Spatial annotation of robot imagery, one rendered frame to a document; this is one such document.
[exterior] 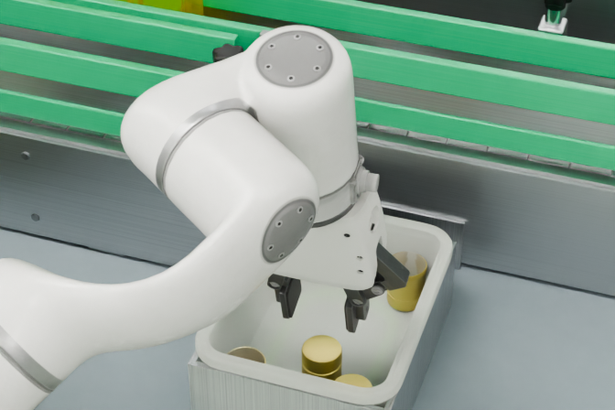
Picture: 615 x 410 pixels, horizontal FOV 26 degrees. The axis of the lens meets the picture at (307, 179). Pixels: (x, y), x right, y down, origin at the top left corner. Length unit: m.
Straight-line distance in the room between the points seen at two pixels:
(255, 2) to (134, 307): 0.57
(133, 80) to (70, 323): 0.43
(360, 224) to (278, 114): 0.14
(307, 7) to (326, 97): 0.46
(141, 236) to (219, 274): 0.50
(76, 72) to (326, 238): 0.36
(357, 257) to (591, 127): 0.31
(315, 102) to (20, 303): 0.22
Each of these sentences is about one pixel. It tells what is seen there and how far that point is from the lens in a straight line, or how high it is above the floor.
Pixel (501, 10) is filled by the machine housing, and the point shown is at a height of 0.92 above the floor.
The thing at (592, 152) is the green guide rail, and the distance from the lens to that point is 1.21.
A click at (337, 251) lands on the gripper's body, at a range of 0.98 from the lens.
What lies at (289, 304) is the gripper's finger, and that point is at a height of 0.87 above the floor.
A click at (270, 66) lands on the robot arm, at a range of 0.85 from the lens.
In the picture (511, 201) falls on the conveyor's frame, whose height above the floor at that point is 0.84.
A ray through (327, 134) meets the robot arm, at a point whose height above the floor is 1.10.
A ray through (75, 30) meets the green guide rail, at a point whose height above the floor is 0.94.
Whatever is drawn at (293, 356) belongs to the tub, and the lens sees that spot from 1.18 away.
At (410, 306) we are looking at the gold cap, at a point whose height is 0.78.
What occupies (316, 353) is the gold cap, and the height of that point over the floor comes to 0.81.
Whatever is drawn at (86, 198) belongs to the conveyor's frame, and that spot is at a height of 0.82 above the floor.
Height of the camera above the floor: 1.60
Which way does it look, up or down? 38 degrees down
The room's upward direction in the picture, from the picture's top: straight up
